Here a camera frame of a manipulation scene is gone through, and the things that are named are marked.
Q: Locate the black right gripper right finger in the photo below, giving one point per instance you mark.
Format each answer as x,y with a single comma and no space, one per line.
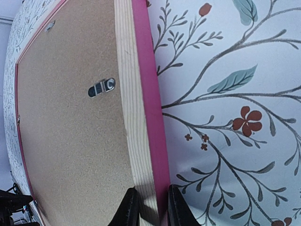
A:
178,212

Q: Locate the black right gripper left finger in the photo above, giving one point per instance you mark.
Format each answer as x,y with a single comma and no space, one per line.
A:
127,213

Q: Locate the pink wooden picture frame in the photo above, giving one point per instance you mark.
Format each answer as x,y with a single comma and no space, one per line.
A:
152,196

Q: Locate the brown cardboard backing board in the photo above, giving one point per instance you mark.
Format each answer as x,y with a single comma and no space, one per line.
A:
75,146

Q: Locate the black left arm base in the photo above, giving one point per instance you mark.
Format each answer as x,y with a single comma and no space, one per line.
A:
12,201

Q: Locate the metal frame retaining clip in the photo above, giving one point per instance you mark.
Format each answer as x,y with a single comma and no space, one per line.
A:
103,86

